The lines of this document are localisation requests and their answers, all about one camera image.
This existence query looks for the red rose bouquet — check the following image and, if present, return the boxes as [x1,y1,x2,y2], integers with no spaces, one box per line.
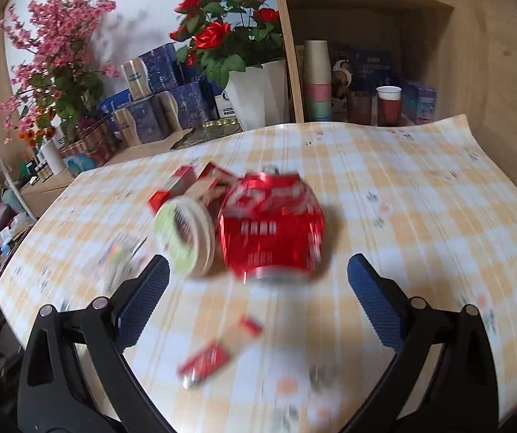
[169,0,285,88]

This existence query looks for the blue gold gift box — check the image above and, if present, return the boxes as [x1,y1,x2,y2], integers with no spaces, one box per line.
[156,81,215,131]
[121,43,184,101]
[113,96,171,146]

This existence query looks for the red white cup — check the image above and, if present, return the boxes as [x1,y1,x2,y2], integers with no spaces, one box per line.
[377,86,402,127]

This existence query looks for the wooden shelf unit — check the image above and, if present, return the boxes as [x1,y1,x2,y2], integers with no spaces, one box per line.
[276,0,488,123]

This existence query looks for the stack of paper cups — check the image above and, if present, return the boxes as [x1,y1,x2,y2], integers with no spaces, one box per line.
[302,40,332,122]

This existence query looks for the red cigarette box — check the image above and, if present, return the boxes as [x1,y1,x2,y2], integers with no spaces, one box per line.
[148,165,197,214]

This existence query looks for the pink blossom plant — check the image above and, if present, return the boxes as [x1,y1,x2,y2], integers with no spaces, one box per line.
[0,0,119,148]

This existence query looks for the woven flower basket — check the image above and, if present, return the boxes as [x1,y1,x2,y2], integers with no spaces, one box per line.
[59,119,119,177]

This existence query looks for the crushed red soda can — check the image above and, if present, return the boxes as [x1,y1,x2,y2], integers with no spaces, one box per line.
[217,168,325,284]

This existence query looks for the brown red paper bag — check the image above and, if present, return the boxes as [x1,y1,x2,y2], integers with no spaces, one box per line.
[185,161,238,221]

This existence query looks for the blue box on shelf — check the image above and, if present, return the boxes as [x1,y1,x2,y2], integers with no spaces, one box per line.
[402,81,437,125]

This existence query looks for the white flower pot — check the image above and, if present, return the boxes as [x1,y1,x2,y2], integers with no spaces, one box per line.
[224,60,290,131]

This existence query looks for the green paper cup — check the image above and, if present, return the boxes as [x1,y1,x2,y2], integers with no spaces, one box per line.
[153,196,216,279]

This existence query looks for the clear colourful plastic wrapper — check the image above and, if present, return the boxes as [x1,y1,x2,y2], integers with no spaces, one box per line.
[84,233,147,294]

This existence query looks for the red lighter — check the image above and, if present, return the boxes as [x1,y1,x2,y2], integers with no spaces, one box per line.
[176,315,264,390]

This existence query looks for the white slim vase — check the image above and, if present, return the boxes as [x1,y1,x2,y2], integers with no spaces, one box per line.
[40,140,67,175]

